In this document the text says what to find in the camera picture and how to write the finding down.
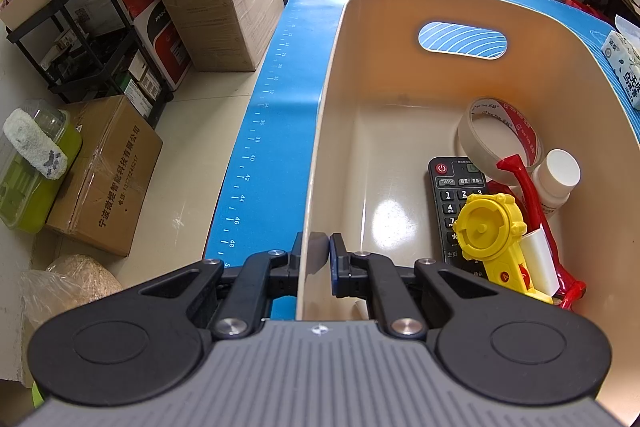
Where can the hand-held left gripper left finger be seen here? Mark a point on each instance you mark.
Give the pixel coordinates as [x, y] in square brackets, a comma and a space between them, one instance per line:
[294, 267]

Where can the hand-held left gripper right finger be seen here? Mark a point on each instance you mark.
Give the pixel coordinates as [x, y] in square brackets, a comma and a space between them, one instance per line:
[336, 263]

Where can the black remote control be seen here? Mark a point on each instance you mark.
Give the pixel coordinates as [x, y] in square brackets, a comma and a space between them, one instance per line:
[445, 202]

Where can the beige plastic storage bin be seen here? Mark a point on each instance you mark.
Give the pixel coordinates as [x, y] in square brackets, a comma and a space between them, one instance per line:
[380, 132]

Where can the yellow plastic toy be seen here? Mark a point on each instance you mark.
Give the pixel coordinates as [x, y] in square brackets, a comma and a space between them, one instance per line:
[487, 227]

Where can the white packing tape roll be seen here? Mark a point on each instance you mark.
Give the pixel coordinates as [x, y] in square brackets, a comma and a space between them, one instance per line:
[470, 137]

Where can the small white plastic bottle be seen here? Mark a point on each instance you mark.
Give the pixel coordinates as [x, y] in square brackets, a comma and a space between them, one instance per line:
[560, 172]

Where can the blue silicone mat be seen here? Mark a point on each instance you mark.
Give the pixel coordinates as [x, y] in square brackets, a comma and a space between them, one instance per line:
[280, 117]

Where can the taped brown cardboard box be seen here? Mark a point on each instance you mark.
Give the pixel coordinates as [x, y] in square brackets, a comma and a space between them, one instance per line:
[105, 177]

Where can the clear bag of grain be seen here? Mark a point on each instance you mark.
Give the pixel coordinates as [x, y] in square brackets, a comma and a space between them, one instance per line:
[70, 302]

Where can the film-wrapped cardboard box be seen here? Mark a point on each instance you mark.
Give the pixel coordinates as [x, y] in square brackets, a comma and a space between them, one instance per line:
[225, 27]

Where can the white red appliance box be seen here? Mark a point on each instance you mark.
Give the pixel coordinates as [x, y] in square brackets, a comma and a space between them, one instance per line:
[165, 42]

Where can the green plastic container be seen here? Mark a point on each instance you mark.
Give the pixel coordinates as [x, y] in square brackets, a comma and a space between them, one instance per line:
[25, 192]

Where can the white fuzzy cloth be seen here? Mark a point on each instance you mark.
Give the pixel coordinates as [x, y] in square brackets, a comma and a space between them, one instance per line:
[35, 142]

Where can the black rolling cart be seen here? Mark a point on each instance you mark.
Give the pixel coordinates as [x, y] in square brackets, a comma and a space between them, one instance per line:
[85, 52]

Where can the floral tissue pack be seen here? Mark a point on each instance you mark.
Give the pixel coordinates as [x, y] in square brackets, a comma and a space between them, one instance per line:
[622, 67]

